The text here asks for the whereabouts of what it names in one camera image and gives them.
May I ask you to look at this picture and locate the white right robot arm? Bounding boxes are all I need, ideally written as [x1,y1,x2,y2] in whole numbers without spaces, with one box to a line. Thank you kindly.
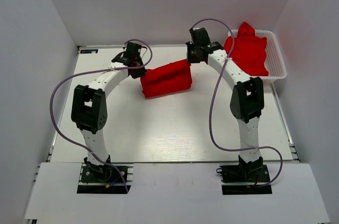
[186,28,264,181]

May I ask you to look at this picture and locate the blue table corner label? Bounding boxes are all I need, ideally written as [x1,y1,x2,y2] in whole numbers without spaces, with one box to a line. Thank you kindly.
[80,49,99,54]

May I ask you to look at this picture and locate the white plastic basket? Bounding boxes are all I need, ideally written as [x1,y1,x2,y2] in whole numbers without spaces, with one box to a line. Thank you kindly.
[227,29,288,86]

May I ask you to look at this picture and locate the red t shirt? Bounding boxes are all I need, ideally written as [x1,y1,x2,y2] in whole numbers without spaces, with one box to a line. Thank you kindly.
[140,59,192,99]

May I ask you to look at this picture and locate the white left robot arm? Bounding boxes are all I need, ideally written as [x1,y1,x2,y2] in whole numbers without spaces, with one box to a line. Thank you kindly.
[71,42,147,181]

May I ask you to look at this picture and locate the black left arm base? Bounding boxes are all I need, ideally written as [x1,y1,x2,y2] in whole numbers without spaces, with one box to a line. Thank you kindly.
[77,163,128,194]

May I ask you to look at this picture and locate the red t shirts in basket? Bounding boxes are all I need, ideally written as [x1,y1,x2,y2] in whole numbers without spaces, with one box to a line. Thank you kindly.
[230,22,269,76]

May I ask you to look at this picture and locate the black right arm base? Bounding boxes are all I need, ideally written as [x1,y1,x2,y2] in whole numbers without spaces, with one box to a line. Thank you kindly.
[216,164,272,195]

